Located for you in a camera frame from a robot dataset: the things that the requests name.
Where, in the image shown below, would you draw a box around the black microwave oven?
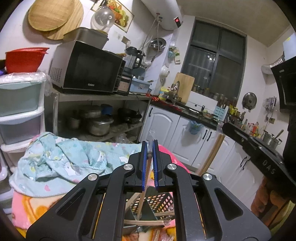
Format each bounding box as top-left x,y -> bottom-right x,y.
49,40 -> 125,94

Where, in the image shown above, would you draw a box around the steel cooking pot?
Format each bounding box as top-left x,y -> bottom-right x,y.
261,130 -> 282,149

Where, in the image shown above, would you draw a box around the metal faucet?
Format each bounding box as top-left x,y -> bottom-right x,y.
170,81 -> 181,98

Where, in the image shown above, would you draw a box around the white drawer tower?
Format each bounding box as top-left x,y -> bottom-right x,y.
0,72 -> 47,163

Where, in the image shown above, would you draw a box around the pile of wooden chopsticks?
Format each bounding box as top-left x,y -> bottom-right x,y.
124,192 -> 176,241

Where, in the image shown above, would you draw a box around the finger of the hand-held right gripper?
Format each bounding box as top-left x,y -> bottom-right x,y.
221,122 -> 252,145

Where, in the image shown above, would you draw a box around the single wooden chopstick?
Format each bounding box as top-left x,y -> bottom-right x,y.
196,134 -> 222,175
136,151 -> 153,220
201,134 -> 225,175

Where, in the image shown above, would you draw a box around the grey lidded container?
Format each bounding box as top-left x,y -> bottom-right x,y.
63,27 -> 109,49

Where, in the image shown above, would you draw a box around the wooden cutting board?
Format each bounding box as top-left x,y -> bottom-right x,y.
172,72 -> 195,103

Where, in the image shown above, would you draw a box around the green plastic utensil basket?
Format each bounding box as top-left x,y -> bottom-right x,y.
124,191 -> 176,234

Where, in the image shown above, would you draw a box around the metal pot lid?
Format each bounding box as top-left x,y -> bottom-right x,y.
242,92 -> 257,109

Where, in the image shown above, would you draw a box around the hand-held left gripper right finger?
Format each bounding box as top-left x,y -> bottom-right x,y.
152,139 -> 271,241

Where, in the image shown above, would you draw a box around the light blue printed cloth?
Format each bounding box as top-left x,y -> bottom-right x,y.
9,132 -> 151,194

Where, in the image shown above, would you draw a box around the fruit wall picture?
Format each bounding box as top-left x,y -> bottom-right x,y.
91,0 -> 134,33

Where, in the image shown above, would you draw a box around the black blender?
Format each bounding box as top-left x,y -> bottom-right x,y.
118,46 -> 143,96

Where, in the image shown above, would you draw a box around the pink printed blanket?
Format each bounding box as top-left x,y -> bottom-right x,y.
11,137 -> 192,241

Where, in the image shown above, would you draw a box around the round wooden board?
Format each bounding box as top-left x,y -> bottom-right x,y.
45,0 -> 84,40

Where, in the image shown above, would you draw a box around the metal shelf rack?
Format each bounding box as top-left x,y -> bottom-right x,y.
45,89 -> 152,144

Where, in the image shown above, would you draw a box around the row of condiment bottles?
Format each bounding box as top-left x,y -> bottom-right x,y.
240,118 -> 260,137

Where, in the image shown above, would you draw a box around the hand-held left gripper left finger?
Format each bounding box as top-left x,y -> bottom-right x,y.
25,140 -> 148,241

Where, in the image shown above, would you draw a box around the white water heater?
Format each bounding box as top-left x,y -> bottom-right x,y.
140,0 -> 184,30

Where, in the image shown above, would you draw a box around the steel pressure pot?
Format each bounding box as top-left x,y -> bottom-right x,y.
88,116 -> 114,137

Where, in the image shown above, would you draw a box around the white kitchen cabinets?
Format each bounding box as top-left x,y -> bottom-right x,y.
139,105 -> 264,186

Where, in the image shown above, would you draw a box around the black wok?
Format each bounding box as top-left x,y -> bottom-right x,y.
118,108 -> 142,124

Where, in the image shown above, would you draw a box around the clear dome lid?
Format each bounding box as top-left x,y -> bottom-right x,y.
91,6 -> 115,30

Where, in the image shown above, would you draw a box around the red plastic basin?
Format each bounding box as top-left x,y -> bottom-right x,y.
5,47 -> 49,73

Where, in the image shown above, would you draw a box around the stainless steel bowl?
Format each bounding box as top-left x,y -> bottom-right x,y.
149,38 -> 167,51

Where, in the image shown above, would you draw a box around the black range hood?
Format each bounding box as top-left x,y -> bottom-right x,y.
270,58 -> 296,113

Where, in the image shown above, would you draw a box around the blue knife block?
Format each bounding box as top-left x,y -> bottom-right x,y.
214,105 -> 229,122

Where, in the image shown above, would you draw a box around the blue plastic bag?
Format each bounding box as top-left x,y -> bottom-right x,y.
188,120 -> 204,135

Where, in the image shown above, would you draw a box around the dark framed window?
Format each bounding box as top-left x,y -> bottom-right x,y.
180,20 -> 247,102

